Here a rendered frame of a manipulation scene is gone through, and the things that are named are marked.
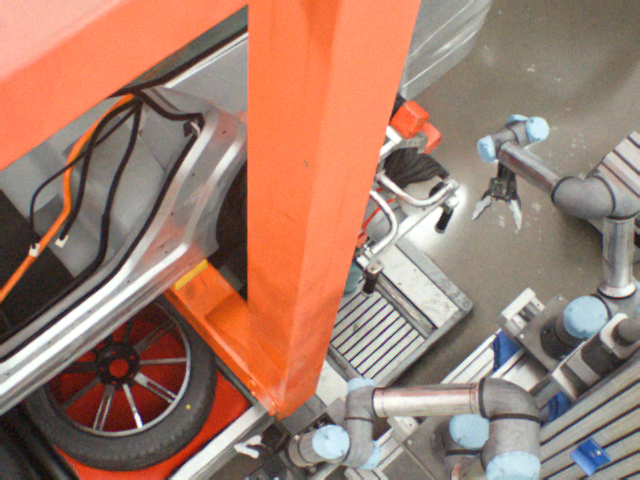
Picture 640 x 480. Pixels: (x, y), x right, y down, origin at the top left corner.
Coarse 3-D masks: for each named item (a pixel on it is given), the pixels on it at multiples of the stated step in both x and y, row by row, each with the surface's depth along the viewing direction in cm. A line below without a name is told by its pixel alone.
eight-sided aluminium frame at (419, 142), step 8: (392, 128) 259; (392, 136) 257; (400, 136) 257; (416, 136) 268; (424, 136) 274; (384, 144) 258; (392, 144) 255; (400, 144) 258; (408, 144) 266; (416, 144) 272; (424, 144) 277; (384, 152) 254; (408, 152) 288; (416, 152) 280; (400, 160) 292; (408, 160) 294; (400, 168) 295; (360, 232) 301
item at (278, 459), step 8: (272, 456) 209; (280, 456) 208; (264, 464) 207; (272, 464) 208; (280, 464) 208; (288, 464) 209; (256, 472) 207; (264, 472) 207; (272, 472) 207; (280, 472) 208
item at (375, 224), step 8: (376, 184) 274; (384, 192) 273; (368, 200) 270; (384, 200) 270; (392, 200) 272; (368, 208) 269; (376, 208) 269; (392, 208) 269; (400, 208) 274; (368, 216) 269; (376, 216) 268; (384, 216) 268; (400, 216) 269; (368, 224) 270; (376, 224) 269; (384, 224) 268; (368, 232) 272; (376, 232) 270; (384, 232) 268; (376, 240) 273
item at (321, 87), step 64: (256, 0) 107; (320, 0) 96; (384, 0) 100; (256, 64) 120; (320, 64) 105; (384, 64) 115; (256, 128) 134; (320, 128) 117; (384, 128) 135; (256, 192) 153; (320, 192) 135; (256, 256) 178; (320, 256) 163; (256, 320) 213; (320, 320) 205; (256, 384) 263
